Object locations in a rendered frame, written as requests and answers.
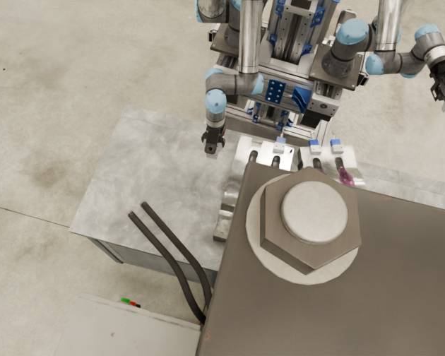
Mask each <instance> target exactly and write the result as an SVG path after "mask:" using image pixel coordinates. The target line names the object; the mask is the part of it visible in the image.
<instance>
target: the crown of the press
mask: <svg viewBox="0 0 445 356"><path fill-rule="evenodd" d="M196 356H445V209H443V208H437V207H434V206H428V205H425V204H422V203H417V202H414V201H409V200H405V199H402V198H397V197H394V196H389V195H386V194H380V193H377V192H374V191H369V190H366V189H361V188H357V187H354V186H348V185H345V184H341V183H339V182H337V181H336V180H334V179H332V178H330V177H328V176H327V175H325V174H323V173H322V172H320V171H318V170H316V169H314V168H313V167H311V166H307V167H305V168H303V169H301V170H299V171H296V172H292V171H289V170H284V169H280V168H277V167H272V166H269V165H264V164H261V163H257V162H248V163H247V164H246V166H245V169H244V174H243V177H242V183H241V185H240V188H239V193H238V197H237V202H236V204H235V209H234V213H233V216H232V221H231V223H230V228H229V232H228V235H227V240H226V243H225V248H224V251H223V254H222V259H221V262H220V267H219V270H218V275H217V278H216V282H215V286H214V289H213V294H212V297H211V301H210V305H209V308H208V313H207V317H206V321H205V324H204V327H203V333H202V336H201V340H200V343H199V347H198V352H197V355H196Z"/></svg>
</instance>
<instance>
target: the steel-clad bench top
mask: <svg viewBox="0 0 445 356"><path fill-rule="evenodd" d="M206 127H207V124H203V123H200V122H197V121H192V120H188V119H182V118H179V117H174V116H171V115H168V114H162V113H159V112H154V111H150V110H147V109H142V108H138V107H133V106H130V105H125V107H124V110H123V112H122V114H121V116H120V118H119V121H118V122H117V125H116V127H115V129H114V132H113V134H112V136H111V138H110V140H109V143H108V144H107V147H106V149H105V151H104V153H103V156H102V158H101V160H100V163H99V165H98V166H97V169H96V171H95V173H94V175H93V178H92V180H91V182H90V184H89V186H88V189H87V191H86V193H85V196H84V197H83V200H82V201H81V204H80V206H79V208H78V211H77V213H76V215H75V217H74V219H73V222H72V223H71V226H70V228H69V231H70V232H75V233H78V234H81V235H85V236H89V237H93V238H96V239H101V240H104V241H106V242H111V243H115V244H119V245H122V246H125V247H130V248H132V249H137V250H140V251H145V252H148V253H151V254H155V255H158V256H162V254H161V253H160V252H159V251H158V250H157V249H156V248H155V247H154V246H153V244H152V243H151V242H150V241H149V240H148V238H147V237H146V236H145V235H144V234H143V233H142V232H141V231H140V230H139V229H138V228H137V226H136V225H135V224H134V223H133V222H132V220H131V219H130V218H129V217H128V215H127V212H128V211H130V210H132V211H133V212H134V213H135V214H136V215H137V217H138V218H139V219H140V220H141V221H142V222H143V224H144V225H145V226H146V227H147V228H148V229H149V230H150V231H151V232H152V233H153V234H154V235H155V237H156V238H157V239H158V240H159V241H160V242H161V244H162V245H163V246H164V247H165V248H166V249H167V250H168V252H169V253H171V255H172V256H173V257H174V259H175V260H177V261H181V262H184V263H189V262H188V261H187V260H186V259H185V257H184V256H183V255H182V253H181V252H180V251H179V250H178V249H177V248H176V246H175V245H173V243H172V242H171V241H170V240H169V238H168V237H167V236H166V235H165V233H164V232H163V231H162V230H161V229H160V228H159V227H158V226H157V225H156V223H155V222H154V221H153V220H152V218H151V217H150V216H149V215H148V214H147V213H146V212H145V211H144V209H143V208H142V207H141V206H140V202H141V201H146V202H147V204H148V205H149V206H150V207H151V208H152V209H153V210H154V211H155V212H156V213H157V215H158V216H159V217H160V218H161V219H162V221H163V222H164V223H165V224H166V226H168V227H169V228H170V229H171V231H172V232H173V233H174V234H175V235H176V237H177V238H178V239H179V240H180V241H181V243H182V244H183V245H184V246H185V247H186V248H187V249H188V250H189V251H190V252H191V254H192V255H193V256H194V257H195V258H196V260H197V261H198V262H199V263H200V265H201V267H203V268H207V269H211V270H214V271H218V270H219V267H220V262H221V259H222V256H223V251H224V248H225V242H221V241H218V240H215V239H213V235H214V232H215V227H216V225H217V221H218V217H219V214H220V208H221V203H222V200H223V195H224V193H225V191H224V190H222V188H223V187H224V188H225V187H226V186H227V182H228V179H229V176H230V173H231V169H232V165H233V162H234V158H235V154H236V152H237V146H238V144H239V139H240V136H241V135H242V136H247V137H250V138H253V140H256V141H261V142H262V141H268V142H271V143H275V141H273V140H270V139H267V138H261V137H258V136H252V135H249V134H246V133H241V132H237V131H232V130H229V129H226V131H225V135H224V137H225V146H224V148H223V149H222V150H221V151H219V153H218V158H217V160H215V159H212V158H207V157H206V153H205V152H204V149H205V146H204V144H203V143H202V140H201V137H202V134H203V133H205V131H206ZM356 164H357V168H358V170H359V171H360V173H361V174H362V176H363V178H364V181H365V184H366V190H369V191H374V192H377V193H380V194H386V195H389V196H394V197H397V198H402V199H405V200H409V201H414V202H417V203H422V204H425V205H428V206H434V207H437V208H443V209H445V182H442V181H439V180H435V179H430V178H426V177H421V176H418V175H415V174H409V173H406V172H401V171H398V170H392V169H389V168H385V167H380V166H377V165H372V164H369V163H365V162H360V161H356ZM189 264H190V263H189Z"/></svg>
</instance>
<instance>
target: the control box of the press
mask: <svg viewBox="0 0 445 356"><path fill-rule="evenodd" d="M202 332H203V327H202V328H201V326H200V325H198V324H193V323H190V322H188V321H183V320H180V319H176V318H173V317H170V316H165V315H162V314H158V313H155V312H152V311H148V310H145V309H141V306H140V305H139V304H136V303H135V302H132V301H130V300H129V299H126V298H123V297H122V298H121V299H120V301H119V300H118V302H115V301H113V300H110V299H105V298H103V297H98V296H95V295H91V294H88V293H85V292H82V293H81V296H80V297H77V298H76V301H75V304H74V306H73V309H72V310H71V313H70V316H69V319H68V321H67V322H66V325H65V328H64V331H63V333H62V335H61V337H60V340H59V343H58V345H57V348H56V350H55V352H54V355H53V356H196V355H197V352H198V347H199V343H200V340H201V336H202Z"/></svg>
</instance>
